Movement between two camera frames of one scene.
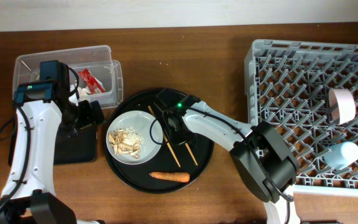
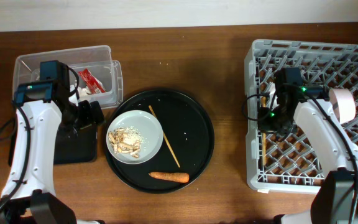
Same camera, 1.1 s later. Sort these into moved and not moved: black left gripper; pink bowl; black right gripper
Moved: black right gripper
Not moved: pink bowl; black left gripper
